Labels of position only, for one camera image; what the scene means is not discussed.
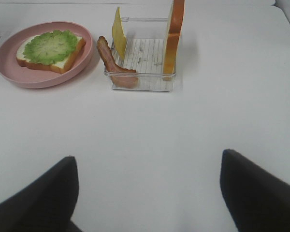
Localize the green lettuce leaf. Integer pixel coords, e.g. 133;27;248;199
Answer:
22;30;82;65

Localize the pink round plate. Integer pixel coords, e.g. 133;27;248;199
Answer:
0;22;93;88

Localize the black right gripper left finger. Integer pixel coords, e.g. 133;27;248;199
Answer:
0;156;80;232

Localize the yellow cheese slice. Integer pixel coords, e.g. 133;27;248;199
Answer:
112;7;127;60

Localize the bread slice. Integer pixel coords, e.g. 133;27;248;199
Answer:
16;35;86;74
162;0;185;74

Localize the clear plastic right tray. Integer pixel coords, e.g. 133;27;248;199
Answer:
104;17;176;92

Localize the bacon strip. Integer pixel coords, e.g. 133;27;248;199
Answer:
97;36;139;88

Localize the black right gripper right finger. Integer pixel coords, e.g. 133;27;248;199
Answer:
220;149;290;232

